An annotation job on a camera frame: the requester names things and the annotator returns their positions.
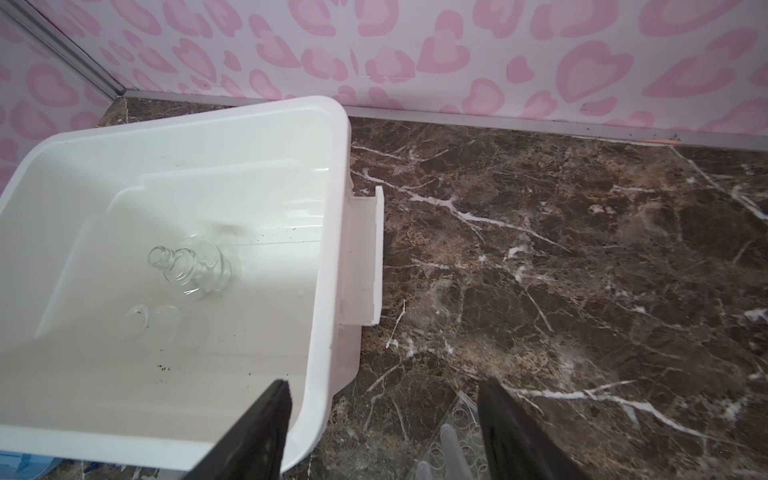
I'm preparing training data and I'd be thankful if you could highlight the white plastic storage bin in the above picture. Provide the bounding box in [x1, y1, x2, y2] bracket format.
[1, 96, 384, 470]

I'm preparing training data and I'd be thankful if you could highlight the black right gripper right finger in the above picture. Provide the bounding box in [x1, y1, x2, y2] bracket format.
[477, 377, 590, 480]

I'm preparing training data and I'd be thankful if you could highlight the clear test tube rack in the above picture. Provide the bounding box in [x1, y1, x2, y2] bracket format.
[406, 392, 491, 480]

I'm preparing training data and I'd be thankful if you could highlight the blue capped test tube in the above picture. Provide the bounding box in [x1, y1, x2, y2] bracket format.
[440, 424, 473, 480]

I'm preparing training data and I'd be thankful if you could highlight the clear glass beaker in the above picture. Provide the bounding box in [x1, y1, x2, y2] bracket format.
[119, 305, 208, 351]

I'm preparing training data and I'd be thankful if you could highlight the blue plastic bin lid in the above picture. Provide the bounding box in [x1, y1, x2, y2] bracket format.
[0, 451, 63, 480]

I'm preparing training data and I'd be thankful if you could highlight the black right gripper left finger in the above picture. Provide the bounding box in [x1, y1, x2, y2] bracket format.
[184, 380, 292, 480]

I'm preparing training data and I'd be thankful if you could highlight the clear glass flask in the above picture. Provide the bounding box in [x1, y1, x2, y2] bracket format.
[147, 237, 232, 301]

